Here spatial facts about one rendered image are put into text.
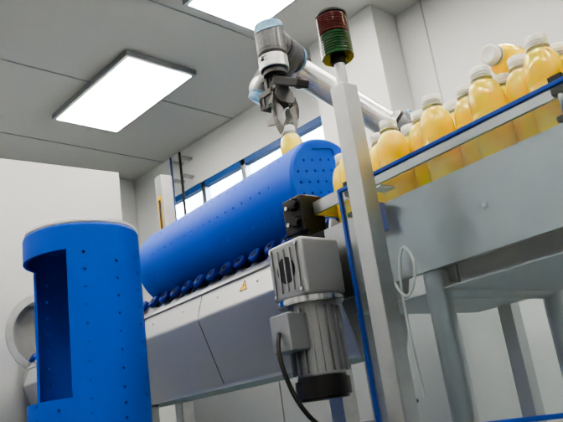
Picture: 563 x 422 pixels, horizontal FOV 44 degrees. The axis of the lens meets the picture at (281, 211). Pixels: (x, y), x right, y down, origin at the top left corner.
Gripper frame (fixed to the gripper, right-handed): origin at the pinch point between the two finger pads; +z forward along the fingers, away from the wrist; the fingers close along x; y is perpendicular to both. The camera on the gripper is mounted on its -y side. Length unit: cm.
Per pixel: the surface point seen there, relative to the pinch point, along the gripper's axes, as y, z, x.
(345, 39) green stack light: -60, 12, 36
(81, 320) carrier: 11, 52, 62
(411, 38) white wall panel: 143, -179, -268
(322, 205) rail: -30, 35, 20
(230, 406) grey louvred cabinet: 237, 69, -131
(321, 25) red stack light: -57, 8, 38
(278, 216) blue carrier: -4.1, 28.8, 12.0
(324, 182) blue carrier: -13.1, 21.2, 1.8
